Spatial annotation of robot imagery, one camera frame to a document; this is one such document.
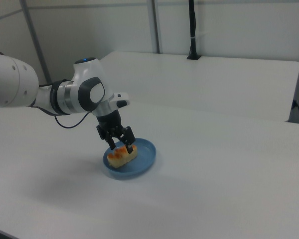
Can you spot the black pole with clamp base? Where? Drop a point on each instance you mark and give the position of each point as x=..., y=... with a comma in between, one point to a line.
x=193, y=30

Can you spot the blue round plate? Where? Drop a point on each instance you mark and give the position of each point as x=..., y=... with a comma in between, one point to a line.
x=142, y=161

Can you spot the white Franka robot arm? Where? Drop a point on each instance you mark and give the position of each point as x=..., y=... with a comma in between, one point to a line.
x=84, y=84

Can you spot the slanted grey partition post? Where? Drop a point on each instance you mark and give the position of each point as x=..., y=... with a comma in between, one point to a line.
x=36, y=42

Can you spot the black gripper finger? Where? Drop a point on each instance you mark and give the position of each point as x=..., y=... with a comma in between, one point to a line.
x=109, y=139
x=128, y=138

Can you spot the white rounded-corner table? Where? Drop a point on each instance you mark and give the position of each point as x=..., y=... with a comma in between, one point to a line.
x=201, y=82

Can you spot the orange glazed bread roll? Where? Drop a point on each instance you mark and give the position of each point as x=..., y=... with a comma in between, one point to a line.
x=122, y=157

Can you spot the grey metal partition post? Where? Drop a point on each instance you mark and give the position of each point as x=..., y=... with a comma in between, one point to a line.
x=156, y=25

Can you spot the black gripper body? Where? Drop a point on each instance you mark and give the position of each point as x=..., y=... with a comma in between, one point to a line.
x=110, y=122

